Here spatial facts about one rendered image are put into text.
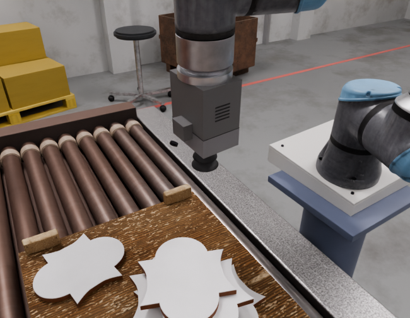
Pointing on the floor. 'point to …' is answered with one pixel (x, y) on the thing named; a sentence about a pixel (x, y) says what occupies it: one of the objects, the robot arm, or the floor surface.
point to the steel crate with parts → (167, 23)
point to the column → (340, 219)
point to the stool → (138, 32)
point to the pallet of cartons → (25, 75)
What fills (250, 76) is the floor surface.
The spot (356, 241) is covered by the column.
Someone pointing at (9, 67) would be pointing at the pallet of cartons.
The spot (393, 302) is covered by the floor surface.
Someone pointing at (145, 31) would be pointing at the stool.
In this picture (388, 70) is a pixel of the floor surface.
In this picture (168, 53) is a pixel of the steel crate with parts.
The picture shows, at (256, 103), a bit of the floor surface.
